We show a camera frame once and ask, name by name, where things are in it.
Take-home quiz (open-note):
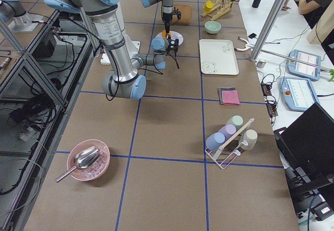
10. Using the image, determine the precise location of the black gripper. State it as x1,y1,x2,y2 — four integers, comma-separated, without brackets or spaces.
162,12,173,31
165,31,179,54

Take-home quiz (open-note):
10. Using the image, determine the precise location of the orange fruit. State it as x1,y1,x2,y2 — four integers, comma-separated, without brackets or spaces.
161,30,172,39

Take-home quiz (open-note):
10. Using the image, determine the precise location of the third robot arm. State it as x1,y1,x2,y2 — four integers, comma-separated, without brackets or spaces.
1,0,43,32

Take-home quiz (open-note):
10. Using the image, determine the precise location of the cream bear tray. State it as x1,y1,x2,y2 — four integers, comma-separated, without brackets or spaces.
199,39,239,76

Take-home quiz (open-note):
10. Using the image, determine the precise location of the white ribbed plate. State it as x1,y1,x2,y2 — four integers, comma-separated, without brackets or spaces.
155,31,184,45

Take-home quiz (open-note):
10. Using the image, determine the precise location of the wooden cutting board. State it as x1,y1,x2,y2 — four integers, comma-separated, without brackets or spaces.
171,5,192,25

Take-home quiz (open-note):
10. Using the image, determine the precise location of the yellow mug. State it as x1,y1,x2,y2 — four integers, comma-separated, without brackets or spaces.
203,0,214,14

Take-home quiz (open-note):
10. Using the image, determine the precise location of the green bowl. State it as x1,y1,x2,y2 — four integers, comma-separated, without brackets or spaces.
204,21,222,34

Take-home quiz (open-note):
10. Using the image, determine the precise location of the wooden dish rack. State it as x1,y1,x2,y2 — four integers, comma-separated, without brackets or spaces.
201,0,234,21

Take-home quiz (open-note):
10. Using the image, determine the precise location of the grey cloth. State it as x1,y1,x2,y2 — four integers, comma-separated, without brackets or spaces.
218,87,236,104

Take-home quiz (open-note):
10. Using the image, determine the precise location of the grey metal claw tool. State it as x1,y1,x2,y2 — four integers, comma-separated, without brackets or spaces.
234,36,255,52

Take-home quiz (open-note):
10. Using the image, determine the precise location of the pink cloth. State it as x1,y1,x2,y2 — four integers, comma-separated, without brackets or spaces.
221,90,240,106

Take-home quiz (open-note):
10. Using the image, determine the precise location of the green cup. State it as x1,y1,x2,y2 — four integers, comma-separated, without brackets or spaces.
226,115,244,131

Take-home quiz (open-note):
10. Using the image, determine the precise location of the purple cup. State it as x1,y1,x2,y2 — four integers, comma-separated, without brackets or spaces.
218,124,236,140

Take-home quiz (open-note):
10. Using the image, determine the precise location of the blue cup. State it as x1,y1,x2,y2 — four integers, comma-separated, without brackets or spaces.
205,132,225,151

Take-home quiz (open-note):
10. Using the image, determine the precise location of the wooden rack rod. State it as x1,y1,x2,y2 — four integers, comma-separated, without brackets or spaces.
221,118,255,149

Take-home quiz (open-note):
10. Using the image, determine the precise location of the upper teach pendant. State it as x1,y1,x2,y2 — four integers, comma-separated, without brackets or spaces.
287,50,321,81

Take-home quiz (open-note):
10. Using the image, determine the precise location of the teach pendant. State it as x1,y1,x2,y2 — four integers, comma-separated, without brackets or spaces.
280,76,320,112
287,50,321,81

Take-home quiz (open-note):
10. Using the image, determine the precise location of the beige cup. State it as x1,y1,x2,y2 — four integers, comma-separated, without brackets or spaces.
239,129,258,151

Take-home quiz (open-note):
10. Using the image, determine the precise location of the lower teach pendant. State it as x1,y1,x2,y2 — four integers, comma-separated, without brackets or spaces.
280,76,320,112

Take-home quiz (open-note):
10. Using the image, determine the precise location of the metal scoop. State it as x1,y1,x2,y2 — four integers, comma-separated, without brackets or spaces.
55,146,102,183

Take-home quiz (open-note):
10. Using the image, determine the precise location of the pink bowl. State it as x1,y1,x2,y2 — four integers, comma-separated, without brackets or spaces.
67,139,111,181

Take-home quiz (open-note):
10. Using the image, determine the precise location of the black laptop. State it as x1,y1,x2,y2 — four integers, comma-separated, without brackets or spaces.
275,102,333,204

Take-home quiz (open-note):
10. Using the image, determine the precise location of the aluminium frame post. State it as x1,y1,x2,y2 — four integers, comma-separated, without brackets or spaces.
249,0,285,62

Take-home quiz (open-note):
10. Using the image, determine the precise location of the white wire cup rack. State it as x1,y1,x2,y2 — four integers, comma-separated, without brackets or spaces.
204,118,255,170

